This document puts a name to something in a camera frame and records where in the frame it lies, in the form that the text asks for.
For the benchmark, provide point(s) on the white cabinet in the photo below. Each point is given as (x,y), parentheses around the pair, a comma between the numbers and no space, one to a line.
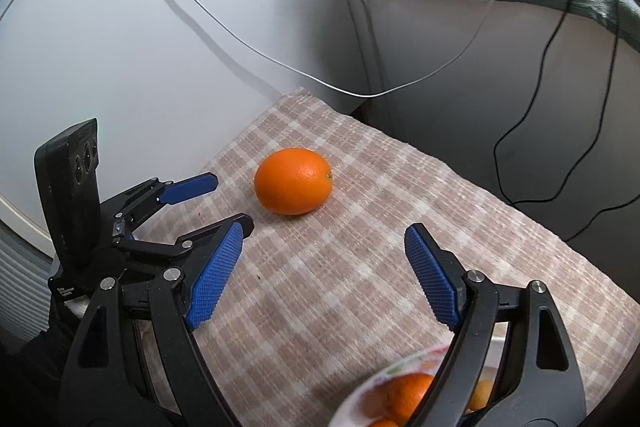
(150,57)

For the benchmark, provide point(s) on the grey ribbed panel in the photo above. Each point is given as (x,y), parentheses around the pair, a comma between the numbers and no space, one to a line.
(20,287)

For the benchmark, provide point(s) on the large orange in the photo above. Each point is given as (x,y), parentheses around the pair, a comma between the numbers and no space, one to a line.
(407,394)
(293,181)

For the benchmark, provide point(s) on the checked beige cloth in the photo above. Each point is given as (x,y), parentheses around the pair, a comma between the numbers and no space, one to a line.
(325,282)

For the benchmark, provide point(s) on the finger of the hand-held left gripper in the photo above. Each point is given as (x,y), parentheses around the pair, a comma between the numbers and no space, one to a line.
(220,227)
(187,190)

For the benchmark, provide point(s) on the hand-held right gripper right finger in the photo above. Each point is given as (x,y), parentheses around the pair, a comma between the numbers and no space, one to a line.
(432,277)

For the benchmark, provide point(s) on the floral white plate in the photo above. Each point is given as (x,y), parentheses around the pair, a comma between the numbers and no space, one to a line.
(360,402)

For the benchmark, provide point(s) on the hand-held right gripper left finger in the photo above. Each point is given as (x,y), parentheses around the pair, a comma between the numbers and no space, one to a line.
(215,277)

